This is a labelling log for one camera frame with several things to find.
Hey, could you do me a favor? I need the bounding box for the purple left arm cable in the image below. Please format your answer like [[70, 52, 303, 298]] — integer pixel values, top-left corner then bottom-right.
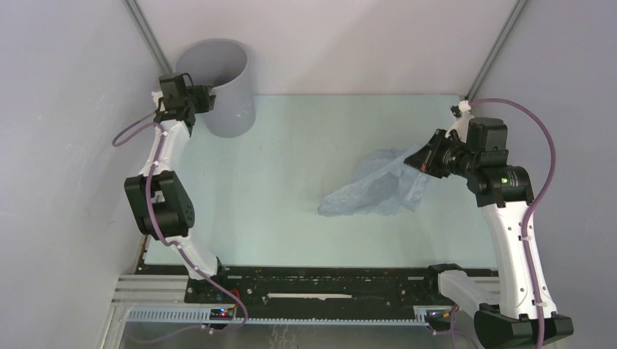
[[111, 115, 249, 336]]

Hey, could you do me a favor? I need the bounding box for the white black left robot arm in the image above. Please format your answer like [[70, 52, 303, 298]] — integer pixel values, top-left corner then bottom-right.
[[112, 73, 230, 303]]

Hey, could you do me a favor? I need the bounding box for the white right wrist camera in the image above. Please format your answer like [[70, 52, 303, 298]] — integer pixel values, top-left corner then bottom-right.
[[446, 100, 474, 143]]

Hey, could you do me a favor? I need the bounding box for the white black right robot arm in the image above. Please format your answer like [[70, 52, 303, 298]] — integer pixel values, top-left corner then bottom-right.
[[405, 118, 574, 348]]

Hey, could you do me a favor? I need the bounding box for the translucent blue trash bag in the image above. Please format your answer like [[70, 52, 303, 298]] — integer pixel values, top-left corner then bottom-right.
[[317, 145, 429, 217]]

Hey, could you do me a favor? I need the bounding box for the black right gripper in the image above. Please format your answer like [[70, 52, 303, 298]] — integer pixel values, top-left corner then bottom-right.
[[405, 128, 479, 178]]

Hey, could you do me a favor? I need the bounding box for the light blue cable duct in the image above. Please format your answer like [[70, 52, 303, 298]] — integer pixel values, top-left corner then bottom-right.
[[125, 307, 428, 326]]

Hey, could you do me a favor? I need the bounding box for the grey plastic trash bin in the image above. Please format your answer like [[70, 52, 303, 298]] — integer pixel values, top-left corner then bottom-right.
[[175, 39, 256, 138]]

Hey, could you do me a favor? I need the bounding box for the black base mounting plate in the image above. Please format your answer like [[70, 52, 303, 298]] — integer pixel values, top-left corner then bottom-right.
[[184, 263, 460, 320]]

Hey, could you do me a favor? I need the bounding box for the small electronics board with LEDs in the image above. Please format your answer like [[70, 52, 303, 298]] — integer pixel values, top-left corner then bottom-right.
[[209, 309, 234, 321]]

